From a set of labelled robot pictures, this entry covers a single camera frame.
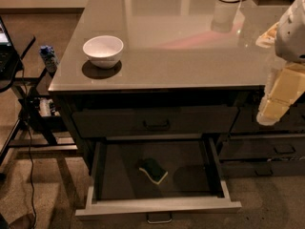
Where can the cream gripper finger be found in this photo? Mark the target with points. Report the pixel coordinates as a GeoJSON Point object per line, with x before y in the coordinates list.
{"type": "Point", "coordinates": [266, 40]}
{"type": "Point", "coordinates": [283, 88]}

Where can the green and yellow sponge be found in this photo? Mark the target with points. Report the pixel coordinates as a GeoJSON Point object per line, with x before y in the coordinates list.
{"type": "Point", "coordinates": [152, 169]}

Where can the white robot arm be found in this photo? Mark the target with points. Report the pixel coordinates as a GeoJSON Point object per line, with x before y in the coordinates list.
{"type": "Point", "coordinates": [290, 37]}

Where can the right cabinet top drawer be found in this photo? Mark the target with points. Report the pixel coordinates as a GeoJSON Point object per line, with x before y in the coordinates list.
{"type": "Point", "coordinates": [292, 121]}

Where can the cabinet drawer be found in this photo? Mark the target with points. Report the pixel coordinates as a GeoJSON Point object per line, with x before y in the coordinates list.
{"type": "Point", "coordinates": [264, 169]}
{"type": "Point", "coordinates": [263, 147]}
{"type": "Point", "coordinates": [292, 121]}

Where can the right cabinet middle drawer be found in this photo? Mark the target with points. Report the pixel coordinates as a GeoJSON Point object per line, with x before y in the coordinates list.
{"type": "Point", "coordinates": [263, 147]}

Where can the right cabinet bottom drawer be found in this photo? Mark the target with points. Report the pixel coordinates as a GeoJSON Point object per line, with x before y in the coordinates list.
{"type": "Point", "coordinates": [264, 169]}

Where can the grey drawer cabinet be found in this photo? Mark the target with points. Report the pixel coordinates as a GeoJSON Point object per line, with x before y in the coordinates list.
{"type": "Point", "coordinates": [177, 53]}

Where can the closed grey top drawer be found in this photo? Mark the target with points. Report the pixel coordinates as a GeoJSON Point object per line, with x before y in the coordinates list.
{"type": "Point", "coordinates": [154, 121]}

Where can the open grey middle drawer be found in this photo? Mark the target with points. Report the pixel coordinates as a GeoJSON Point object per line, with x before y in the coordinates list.
{"type": "Point", "coordinates": [119, 190]}

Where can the white ceramic bowl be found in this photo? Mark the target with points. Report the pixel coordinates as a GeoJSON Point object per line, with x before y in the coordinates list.
{"type": "Point", "coordinates": [104, 51]}

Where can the blue capped water bottle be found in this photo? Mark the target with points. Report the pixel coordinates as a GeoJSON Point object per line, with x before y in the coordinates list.
{"type": "Point", "coordinates": [49, 58]}

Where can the black laptop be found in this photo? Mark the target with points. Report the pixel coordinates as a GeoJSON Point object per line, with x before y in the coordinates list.
{"type": "Point", "coordinates": [7, 50]}

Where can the black side table frame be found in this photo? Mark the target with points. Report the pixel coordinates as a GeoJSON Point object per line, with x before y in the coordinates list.
{"type": "Point", "coordinates": [29, 118]}

